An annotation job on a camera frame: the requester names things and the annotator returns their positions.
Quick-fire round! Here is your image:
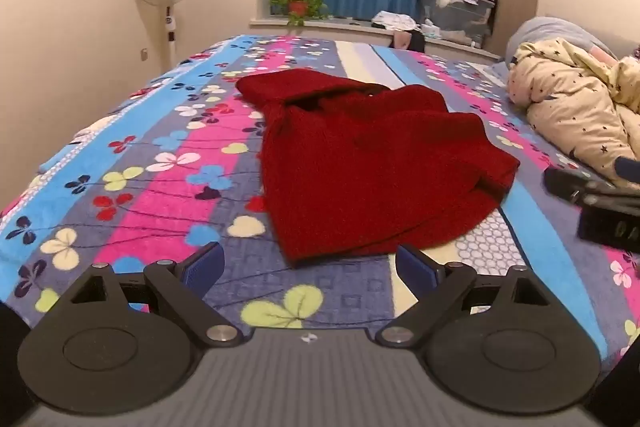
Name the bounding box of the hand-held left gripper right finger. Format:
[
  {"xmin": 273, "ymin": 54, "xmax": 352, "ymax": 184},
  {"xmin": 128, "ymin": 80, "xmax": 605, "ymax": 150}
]
[{"xmin": 376, "ymin": 244, "xmax": 551, "ymax": 349}]

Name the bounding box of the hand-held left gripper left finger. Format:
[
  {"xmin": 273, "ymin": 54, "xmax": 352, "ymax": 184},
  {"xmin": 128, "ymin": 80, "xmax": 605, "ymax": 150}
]
[{"xmin": 50, "ymin": 241, "xmax": 244, "ymax": 348}]

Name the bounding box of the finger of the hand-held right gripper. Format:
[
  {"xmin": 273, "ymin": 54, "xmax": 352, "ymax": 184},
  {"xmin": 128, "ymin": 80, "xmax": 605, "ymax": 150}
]
[
  {"xmin": 615, "ymin": 155, "xmax": 640, "ymax": 185},
  {"xmin": 544, "ymin": 167, "xmax": 621, "ymax": 208}
]

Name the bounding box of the red knit sweater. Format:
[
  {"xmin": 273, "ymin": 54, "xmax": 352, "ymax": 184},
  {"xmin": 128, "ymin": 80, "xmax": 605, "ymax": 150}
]
[{"xmin": 235, "ymin": 68, "xmax": 521, "ymax": 268}]

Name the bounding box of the pile of white clothes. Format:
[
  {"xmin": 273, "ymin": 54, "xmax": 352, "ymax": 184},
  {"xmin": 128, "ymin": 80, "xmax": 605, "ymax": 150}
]
[{"xmin": 372, "ymin": 11, "xmax": 420, "ymax": 32}]

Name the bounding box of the cream star print quilt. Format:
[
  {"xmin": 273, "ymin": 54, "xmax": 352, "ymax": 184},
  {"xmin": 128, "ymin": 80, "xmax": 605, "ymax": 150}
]
[{"xmin": 507, "ymin": 38, "xmax": 640, "ymax": 190}]

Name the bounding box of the floral striped blanket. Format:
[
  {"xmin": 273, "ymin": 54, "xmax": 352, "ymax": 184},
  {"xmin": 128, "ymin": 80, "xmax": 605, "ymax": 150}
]
[{"xmin": 0, "ymin": 34, "xmax": 640, "ymax": 358}]

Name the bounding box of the pink cloth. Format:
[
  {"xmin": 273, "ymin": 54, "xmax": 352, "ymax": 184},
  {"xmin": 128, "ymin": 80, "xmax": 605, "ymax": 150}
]
[{"xmin": 587, "ymin": 44, "xmax": 618, "ymax": 62}]

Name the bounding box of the grey pillow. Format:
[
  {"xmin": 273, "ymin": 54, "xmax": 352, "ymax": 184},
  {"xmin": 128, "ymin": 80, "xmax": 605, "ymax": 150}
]
[{"xmin": 505, "ymin": 17, "xmax": 618, "ymax": 70}]

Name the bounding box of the clear plastic storage bin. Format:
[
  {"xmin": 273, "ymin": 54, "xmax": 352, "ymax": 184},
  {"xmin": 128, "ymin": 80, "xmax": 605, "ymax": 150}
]
[{"xmin": 417, "ymin": 0, "xmax": 498, "ymax": 48}]

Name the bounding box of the black and pink bag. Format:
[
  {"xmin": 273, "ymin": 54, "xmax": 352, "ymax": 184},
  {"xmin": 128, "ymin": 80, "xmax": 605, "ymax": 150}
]
[{"xmin": 391, "ymin": 29, "xmax": 427, "ymax": 52}]

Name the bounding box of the white windowsill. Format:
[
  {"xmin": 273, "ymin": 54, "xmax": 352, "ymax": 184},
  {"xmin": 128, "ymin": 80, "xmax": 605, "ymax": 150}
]
[{"xmin": 249, "ymin": 17, "xmax": 503, "ymax": 60}]

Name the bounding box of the green potted plant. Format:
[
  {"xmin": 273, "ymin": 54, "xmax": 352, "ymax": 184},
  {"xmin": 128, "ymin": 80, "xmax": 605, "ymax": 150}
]
[{"xmin": 270, "ymin": 0, "xmax": 331, "ymax": 26}]

